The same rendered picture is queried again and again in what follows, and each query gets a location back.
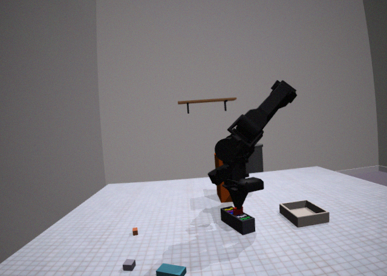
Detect red blade fuse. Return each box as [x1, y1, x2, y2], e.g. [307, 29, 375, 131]
[233, 207, 243, 216]

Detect teal rectangular block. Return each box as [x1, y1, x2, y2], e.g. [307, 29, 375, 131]
[156, 263, 186, 276]

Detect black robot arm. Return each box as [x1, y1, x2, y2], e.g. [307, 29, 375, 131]
[208, 80, 298, 185]

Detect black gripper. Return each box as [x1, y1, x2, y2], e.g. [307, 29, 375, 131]
[222, 156, 264, 210]

